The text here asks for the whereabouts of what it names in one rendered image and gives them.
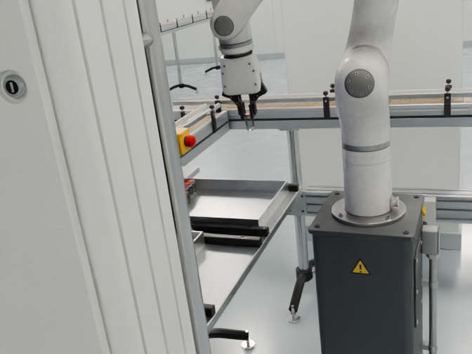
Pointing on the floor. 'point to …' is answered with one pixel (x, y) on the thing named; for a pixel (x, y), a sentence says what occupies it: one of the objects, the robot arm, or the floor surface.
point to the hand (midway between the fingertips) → (247, 109)
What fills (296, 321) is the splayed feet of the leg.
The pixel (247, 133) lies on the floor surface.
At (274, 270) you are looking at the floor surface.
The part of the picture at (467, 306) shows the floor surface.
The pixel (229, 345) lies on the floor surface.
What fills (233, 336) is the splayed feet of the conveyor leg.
